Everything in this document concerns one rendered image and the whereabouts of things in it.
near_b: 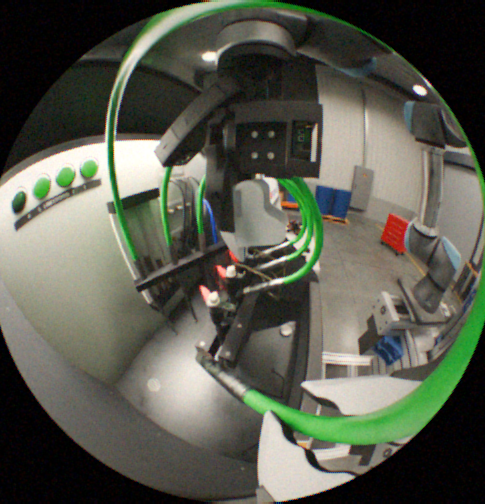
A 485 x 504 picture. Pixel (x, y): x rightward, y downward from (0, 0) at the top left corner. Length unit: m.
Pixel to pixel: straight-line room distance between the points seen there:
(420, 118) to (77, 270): 0.88
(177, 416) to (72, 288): 0.41
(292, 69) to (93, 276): 0.47
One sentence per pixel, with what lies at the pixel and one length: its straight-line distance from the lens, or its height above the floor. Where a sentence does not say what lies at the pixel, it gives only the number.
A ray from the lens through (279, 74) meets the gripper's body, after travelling 0.15.
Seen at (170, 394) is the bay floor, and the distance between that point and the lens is 0.53.
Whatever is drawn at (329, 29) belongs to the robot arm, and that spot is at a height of 1.51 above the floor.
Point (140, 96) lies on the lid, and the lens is 0.42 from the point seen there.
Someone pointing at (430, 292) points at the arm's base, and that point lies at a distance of 0.66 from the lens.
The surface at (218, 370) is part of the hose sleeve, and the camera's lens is 0.17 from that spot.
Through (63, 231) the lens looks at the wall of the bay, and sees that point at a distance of 0.38.
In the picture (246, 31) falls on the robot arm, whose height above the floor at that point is 1.45.
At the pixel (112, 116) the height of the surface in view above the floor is 1.41.
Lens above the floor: 1.32
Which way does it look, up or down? 32 degrees down
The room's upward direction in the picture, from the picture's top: straight up
